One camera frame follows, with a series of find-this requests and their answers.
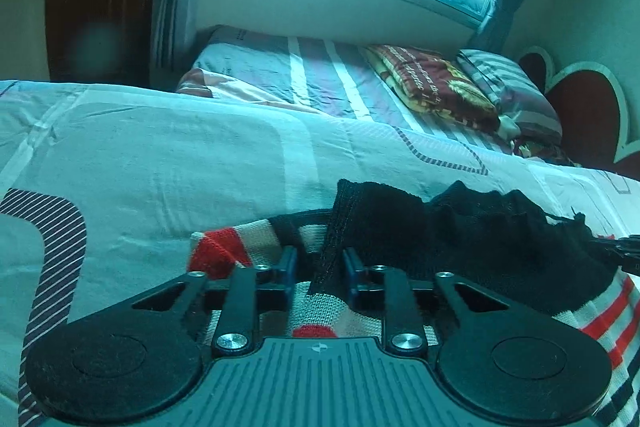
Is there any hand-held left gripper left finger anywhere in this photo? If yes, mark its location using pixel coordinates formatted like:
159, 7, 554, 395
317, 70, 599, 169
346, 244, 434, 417
131, 246, 299, 354

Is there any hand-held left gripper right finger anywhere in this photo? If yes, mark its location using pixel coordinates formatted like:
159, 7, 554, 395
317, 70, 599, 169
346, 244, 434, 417
344, 247, 511, 353

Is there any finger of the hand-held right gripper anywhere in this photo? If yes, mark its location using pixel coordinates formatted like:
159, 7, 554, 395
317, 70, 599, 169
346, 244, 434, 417
589, 234, 640, 275

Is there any striped knit sweater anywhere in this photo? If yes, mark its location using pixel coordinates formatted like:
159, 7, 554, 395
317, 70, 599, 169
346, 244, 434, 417
187, 179, 640, 427

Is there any scalloped red headboard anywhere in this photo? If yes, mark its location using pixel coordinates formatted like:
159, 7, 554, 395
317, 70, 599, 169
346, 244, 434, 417
517, 46, 640, 181

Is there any bed with patterned sheet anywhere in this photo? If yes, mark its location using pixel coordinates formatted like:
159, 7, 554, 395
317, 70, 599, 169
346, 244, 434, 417
0, 79, 640, 427

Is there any striped pillow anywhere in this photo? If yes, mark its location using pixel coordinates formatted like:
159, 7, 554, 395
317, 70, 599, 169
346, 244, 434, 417
456, 49, 563, 142

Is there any bed with striped sheet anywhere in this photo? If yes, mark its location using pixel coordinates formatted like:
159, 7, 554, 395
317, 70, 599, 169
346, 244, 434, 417
176, 25, 581, 166

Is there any folded maroon printed blanket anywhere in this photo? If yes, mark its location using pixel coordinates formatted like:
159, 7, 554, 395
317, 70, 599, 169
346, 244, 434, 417
362, 44, 501, 132

